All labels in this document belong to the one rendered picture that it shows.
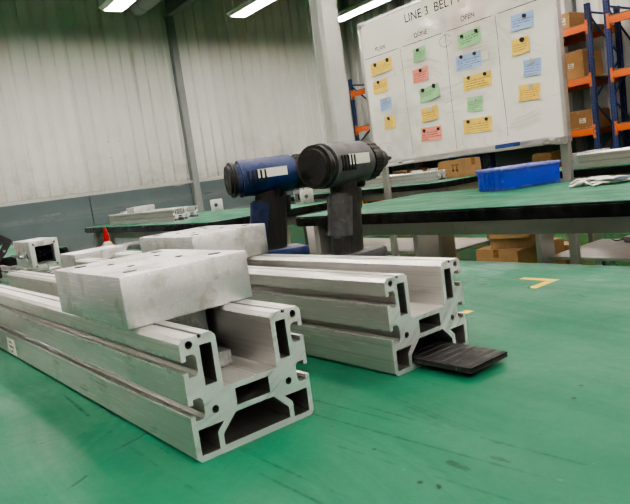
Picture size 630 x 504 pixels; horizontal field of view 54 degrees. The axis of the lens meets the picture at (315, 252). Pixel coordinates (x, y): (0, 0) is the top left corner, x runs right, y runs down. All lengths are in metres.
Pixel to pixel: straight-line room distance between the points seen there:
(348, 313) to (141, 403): 0.19
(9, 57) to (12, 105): 0.85
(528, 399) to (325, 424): 0.15
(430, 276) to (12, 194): 11.89
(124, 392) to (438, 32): 3.70
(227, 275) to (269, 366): 0.09
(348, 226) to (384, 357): 0.33
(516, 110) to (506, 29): 0.44
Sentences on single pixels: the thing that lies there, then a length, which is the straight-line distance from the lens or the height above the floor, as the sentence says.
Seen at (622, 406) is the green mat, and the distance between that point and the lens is 0.47.
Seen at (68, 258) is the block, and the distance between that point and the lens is 1.26.
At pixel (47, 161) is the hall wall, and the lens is 12.53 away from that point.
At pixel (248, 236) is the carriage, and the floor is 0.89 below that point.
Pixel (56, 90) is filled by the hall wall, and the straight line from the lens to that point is 12.82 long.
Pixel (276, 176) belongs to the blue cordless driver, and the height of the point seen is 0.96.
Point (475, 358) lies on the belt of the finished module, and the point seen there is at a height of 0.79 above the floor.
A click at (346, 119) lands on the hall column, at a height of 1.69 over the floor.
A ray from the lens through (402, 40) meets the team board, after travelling 4.28.
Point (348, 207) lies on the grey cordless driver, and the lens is 0.84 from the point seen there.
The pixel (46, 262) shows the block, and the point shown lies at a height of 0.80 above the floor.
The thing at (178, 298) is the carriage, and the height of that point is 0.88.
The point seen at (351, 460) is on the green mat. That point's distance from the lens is 0.41.
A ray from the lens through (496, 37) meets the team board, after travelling 3.81.
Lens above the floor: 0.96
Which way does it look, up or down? 7 degrees down
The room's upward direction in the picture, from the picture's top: 8 degrees counter-clockwise
